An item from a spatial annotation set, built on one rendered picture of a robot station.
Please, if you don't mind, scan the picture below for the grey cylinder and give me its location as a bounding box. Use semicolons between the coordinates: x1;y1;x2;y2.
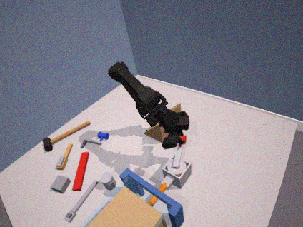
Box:
100;173;116;191

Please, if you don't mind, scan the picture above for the black-headed mallet with wooden handle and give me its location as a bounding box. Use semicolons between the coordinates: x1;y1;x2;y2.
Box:
43;121;91;152

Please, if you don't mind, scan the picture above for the grey metal rod with square end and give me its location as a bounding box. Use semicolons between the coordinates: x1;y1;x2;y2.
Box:
64;180;98;223

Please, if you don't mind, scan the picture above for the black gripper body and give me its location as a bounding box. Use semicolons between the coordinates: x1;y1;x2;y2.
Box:
159;123;179;150

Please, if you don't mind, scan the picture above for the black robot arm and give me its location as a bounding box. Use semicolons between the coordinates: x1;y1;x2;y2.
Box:
108;61;190;132

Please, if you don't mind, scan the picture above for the grey crank handle with blue knob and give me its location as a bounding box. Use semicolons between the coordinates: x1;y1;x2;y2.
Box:
81;132;109;148

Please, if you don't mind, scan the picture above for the blue flat bar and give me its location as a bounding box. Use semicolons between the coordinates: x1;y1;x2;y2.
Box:
124;168;184;225

